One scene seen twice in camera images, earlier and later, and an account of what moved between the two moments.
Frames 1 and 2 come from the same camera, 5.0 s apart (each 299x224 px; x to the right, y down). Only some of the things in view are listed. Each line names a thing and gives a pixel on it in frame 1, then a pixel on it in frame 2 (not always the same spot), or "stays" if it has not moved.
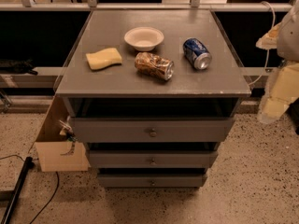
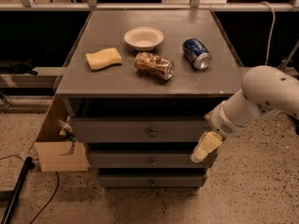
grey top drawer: x=151 y=130 stays
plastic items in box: x=67 y=130 stays
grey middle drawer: x=149 y=159 stays
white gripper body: x=290 y=38 → x=221 y=121
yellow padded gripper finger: x=269 y=40 → x=208 y=142
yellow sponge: x=103 y=58 stays
